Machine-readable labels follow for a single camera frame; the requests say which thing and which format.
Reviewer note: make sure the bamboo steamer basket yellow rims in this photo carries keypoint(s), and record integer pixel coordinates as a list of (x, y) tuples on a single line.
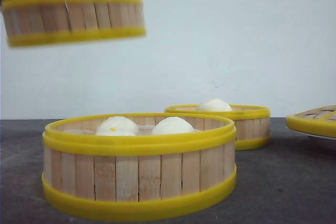
[(46, 22)]

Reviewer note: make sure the woven bamboo steamer lid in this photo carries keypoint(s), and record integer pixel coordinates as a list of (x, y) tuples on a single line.
[(318, 121)]

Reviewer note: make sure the white steamed bun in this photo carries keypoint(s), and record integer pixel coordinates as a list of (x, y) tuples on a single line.
[(214, 105), (117, 126), (172, 125)]

